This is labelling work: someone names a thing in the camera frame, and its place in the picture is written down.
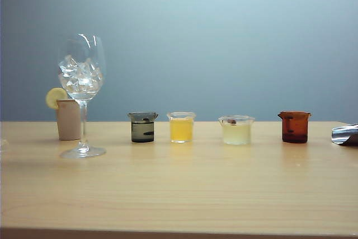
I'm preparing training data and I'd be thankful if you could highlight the silver metal ice scoop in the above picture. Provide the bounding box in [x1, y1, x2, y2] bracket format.
[331, 123, 358, 147]

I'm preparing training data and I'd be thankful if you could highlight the grey glass pitcher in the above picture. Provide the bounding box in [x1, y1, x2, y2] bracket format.
[128, 111, 159, 143]

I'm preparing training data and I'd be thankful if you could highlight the wooden-handled glass with pale liquid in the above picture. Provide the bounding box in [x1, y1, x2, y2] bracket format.
[218, 115, 256, 146]

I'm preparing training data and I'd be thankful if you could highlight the clear wine glass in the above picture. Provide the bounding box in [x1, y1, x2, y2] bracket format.
[57, 33, 107, 159]

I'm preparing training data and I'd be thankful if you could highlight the amber glass pitcher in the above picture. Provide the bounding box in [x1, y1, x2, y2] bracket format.
[277, 111, 312, 143]

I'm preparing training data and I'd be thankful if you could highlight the clear ice cubes pile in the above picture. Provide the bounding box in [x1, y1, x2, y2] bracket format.
[58, 55, 104, 95]

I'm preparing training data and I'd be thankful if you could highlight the yellow lemon slice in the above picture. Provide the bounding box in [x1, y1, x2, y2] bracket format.
[45, 87, 68, 110]

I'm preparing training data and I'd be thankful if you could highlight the beige paper cup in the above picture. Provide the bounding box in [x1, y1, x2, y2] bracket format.
[55, 99, 83, 141]

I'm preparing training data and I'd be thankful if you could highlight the clear glass with orange juice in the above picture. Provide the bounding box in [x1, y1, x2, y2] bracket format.
[166, 111, 197, 144]

